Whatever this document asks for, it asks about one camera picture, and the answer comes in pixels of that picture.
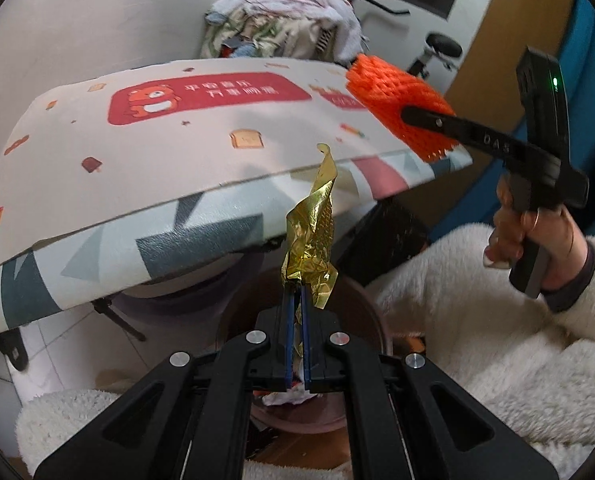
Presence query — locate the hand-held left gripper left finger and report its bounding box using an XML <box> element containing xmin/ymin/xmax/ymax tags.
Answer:
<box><xmin>34</xmin><ymin>282</ymin><xmax>298</xmax><ymax>480</ymax></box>

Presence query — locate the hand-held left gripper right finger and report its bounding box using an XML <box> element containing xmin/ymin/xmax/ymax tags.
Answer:
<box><xmin>300</xmin><ymin>282</ymin><xmax>561</xmax><ymax>480</ymax></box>

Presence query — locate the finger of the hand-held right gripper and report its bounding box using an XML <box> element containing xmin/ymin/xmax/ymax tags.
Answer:
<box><xmin>400</xmin><ymin>104</ymin><xmax>528</xmax><ymax>163</ymax></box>

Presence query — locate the brown round bin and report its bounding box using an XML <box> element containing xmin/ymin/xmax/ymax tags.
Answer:
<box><xmin>218</xmin><ymin>272</ymin><xmax>395</xmax><ymax>433</ymax></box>

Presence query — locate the white paper bag red print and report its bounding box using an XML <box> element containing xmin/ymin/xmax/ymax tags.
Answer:
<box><xmin>264</xmin><ymin>387</ymin><xmax>323</xmax><ymax>407</ymax></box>

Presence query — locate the orange foam fruit net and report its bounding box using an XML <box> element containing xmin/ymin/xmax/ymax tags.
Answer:
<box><xmin>346</xmin><ymin>54</ymin><xmax>459</xmax><ymax>163</ymax></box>

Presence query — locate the gold foil wrapper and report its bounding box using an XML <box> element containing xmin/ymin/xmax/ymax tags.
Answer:
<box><xmin>280</xmin><ymin>143</ymin><xmax>339</xmax><ymax>356</ymax></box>

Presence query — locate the person's right hand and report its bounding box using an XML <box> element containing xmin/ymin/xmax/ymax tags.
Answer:
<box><xmin>483</xmin><ymin>177</ymin><xmax>591</xmax><ymax>291</ymax></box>

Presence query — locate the black exercise bike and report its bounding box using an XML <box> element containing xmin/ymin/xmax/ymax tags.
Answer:
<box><xmin>322</xmin><ymin>0</ymin><xmax>463</xmax><ymax>83</ymax></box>

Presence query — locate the white fleece robe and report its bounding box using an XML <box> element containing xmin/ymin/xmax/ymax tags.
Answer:
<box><xmin>15</xmin><ymin>224</ymin><xmax>595</xmax><ymax>480</ymax></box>

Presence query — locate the pile of clothes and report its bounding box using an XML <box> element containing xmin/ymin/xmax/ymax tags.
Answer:
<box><xmin>200</xmin><ymin>0</ymin><xmax>365</xmax><ymax>63</ymax></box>

